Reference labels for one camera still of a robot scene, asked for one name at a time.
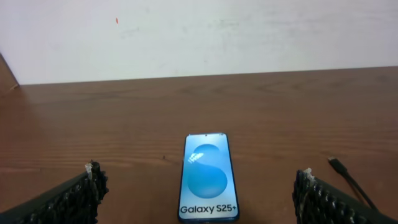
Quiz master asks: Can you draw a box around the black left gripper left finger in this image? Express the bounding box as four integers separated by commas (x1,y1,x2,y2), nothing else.
1,161,109,224

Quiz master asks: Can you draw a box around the blue Galaxy smartphone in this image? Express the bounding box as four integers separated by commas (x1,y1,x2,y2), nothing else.
177,133,240,223

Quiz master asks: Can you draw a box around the black USB charger cable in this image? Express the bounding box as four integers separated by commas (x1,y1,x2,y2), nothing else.
328,156,379,211

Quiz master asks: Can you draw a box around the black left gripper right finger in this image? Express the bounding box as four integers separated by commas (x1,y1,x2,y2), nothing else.
292,168,397,224

